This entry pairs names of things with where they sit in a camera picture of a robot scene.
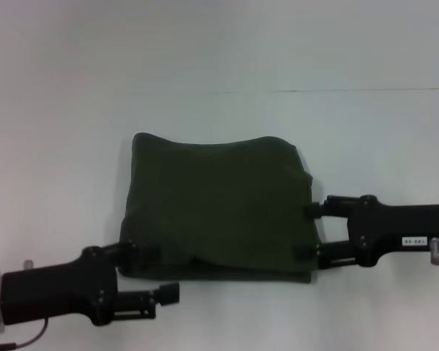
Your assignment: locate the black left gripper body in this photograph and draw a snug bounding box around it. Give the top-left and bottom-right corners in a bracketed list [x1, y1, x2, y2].
[0, 246, 119, 327]

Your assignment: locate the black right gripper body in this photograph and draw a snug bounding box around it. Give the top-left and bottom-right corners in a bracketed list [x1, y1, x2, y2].
[345, 195, 439, 267]

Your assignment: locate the dark green FREE t-shirt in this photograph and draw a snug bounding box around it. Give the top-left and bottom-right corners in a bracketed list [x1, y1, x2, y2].
[116, 132, 325, 284]

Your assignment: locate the thin left arm cable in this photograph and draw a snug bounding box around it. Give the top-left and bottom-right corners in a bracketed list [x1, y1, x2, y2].
[0, 318, 51, 350]

